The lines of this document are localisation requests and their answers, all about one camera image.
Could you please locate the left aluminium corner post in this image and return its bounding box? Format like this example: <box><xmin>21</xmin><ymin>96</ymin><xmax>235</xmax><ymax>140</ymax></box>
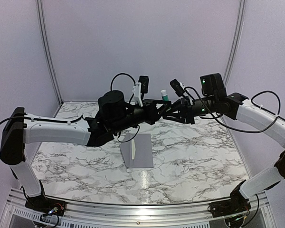
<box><xmin>36</xmin><ymin>0</ymin><xmax>63</xmax><ymax>105</ymax></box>

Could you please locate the green white glue stick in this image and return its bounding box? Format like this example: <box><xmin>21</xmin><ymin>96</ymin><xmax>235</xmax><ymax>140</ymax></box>
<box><xmin>161</xmin><ymin>89</ymin><xmax>169</xmax><ymax>101</ymax></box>

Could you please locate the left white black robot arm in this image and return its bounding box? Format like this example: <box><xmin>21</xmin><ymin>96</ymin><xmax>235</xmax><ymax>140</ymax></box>
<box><xmin>0</xmin><ymin>90</ymin><xmax>171</xmax><ymax>211</ymax></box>

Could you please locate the grey paper envelope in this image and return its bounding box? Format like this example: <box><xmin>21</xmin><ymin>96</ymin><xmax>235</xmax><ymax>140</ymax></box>
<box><xmin>120</xmin><ymin>133</ymin><xmax>154</xmax><ymax>169</ymax></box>

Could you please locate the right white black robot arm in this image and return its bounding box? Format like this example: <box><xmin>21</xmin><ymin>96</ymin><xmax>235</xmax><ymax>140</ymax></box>
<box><xmin>163</xmin><ymin>73</ymin><xmax>285</xmax><ymax>213</ymax></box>

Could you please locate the right aluminium corner post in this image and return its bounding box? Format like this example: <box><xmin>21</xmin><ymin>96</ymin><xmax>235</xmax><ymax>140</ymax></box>
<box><xmin>223</xmin><ymin>0</ymin><xmax>247</xmax><ymax>85</ymax></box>

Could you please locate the aluminium front table rail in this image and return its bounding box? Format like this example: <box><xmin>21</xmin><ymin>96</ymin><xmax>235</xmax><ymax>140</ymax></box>
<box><xmin>0</xmin><ymin>189</ymin><xmax>276</xmax><ymax>228</ymax></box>

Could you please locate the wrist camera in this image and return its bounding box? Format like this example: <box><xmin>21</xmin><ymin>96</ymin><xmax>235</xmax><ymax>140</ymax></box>
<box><xmin>170</xmin><ymin>79</ymin><xmax>185</xmax><ymax>97</ymax></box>
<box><xmin>133</xmin><ymin>76</ymin><xmax>149</xmax><ymax>107</ymax></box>

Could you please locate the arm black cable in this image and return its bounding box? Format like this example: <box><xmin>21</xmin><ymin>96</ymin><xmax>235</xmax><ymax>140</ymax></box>
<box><xmin>0</xmin><ymin>73</ymin><xmax>141</xmax><ymax>160</ymax></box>
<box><xmin>184</xmin><ymin>86</ymin><xmax>281</xmax><ymax>133</ymax></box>

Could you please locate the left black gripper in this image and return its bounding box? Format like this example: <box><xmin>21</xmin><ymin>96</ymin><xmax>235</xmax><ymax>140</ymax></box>
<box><xmin>111</xmin><ymin>99</ymin><xmax>171</xmax><ymax>133</ymax></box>

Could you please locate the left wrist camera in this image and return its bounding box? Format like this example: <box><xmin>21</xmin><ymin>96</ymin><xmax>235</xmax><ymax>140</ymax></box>
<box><xmin>133</xmin><ymin>76</ymin><xmax>149</xmax><ymax>107</ymax></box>

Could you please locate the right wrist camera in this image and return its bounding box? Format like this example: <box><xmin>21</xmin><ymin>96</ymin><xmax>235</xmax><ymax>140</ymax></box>
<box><xmin>170</xmin><ymin>79</ymin><xmax>185</xmax><ymax>97</ymax></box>

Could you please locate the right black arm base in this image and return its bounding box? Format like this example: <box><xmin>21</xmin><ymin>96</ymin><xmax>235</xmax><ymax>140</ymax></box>
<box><xmin>208</xmin><ymin>199</ymin><xmax>251</xmax><ymax>218</ymax></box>

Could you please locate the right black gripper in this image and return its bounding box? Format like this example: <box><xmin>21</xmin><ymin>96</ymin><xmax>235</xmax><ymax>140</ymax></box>
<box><xmin>162</xmin><ymin>95</ymin><xmax>218</xmax><ymax>124</ymax></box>

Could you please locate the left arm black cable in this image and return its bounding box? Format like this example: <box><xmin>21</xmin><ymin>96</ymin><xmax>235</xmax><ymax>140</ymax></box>
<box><xmin>0</xmin><ymin>73</ymin><xmax>141</xmax><ymax>160</ymax></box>

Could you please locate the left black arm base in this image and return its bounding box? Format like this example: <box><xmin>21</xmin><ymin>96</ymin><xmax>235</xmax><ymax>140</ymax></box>
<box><xmin>25</xmin><ymin>199</ymin><xmax>67</xmax><ymax>216</ymax></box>

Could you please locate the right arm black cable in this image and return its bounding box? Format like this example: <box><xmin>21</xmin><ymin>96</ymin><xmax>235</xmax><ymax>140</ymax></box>
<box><xmin>184</xmin><ymin>86</ymin><xmax>281</xmax><ymax>133</ymax></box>

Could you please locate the aluminium corner post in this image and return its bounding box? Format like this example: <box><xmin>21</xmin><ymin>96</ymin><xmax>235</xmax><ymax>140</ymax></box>
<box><xmin>36</xmin><ymin>0</ymin><xmax>63</xmax><ymax>105</ymax></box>
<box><xmin>223</xmin><ymin>0</ymin><xmax>247</xmax><ymax>85</ymax></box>

